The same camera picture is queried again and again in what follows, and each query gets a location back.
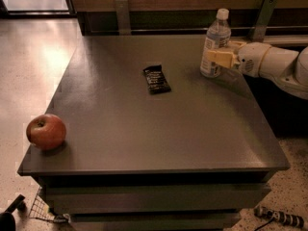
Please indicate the wire mesh basket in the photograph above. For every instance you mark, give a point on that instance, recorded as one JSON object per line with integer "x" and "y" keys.
{"x": 41, "y": 211}

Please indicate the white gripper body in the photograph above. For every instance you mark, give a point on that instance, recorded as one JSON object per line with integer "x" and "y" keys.
{"x": 253, "y": 59}

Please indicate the red apple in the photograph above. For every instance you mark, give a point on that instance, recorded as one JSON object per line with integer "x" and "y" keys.
{"x": 46, "y": 132}

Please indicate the black and white power strip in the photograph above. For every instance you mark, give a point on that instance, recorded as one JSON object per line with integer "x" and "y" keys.
{"x": 281, "y": 217}

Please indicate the left metal bracket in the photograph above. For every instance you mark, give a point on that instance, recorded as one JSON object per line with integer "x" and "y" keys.
{"x": 123, "y": 17}

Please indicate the black snack bar wrapper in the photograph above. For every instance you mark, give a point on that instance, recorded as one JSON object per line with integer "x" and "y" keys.
{"x": 156, "y": 80}

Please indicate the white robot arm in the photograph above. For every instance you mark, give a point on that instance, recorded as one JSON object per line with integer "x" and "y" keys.
{"x": 287, "y": 69}

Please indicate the metal bracket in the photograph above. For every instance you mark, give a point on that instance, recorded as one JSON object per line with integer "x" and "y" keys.
{"x": 258, "y": 31}
{"x": 123, "y": 17}

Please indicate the black object at corner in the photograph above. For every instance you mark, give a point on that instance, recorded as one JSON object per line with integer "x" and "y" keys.
{"x": 7, "y": 220}

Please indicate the right metal bracket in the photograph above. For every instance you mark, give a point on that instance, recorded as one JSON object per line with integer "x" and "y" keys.
{"x": 258, "y": 31}

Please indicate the grey drawer cabinet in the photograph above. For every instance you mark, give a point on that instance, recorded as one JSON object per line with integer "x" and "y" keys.
{"x": 188, "y": 159}

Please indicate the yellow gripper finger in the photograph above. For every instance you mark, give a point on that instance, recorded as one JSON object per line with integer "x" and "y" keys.
{"x": 225, "y": 57}
{"x": 236, "y": 44}

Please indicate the clear plastic water bottle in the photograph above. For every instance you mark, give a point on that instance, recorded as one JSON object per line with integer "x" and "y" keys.
{"x": 217, "y": 36}

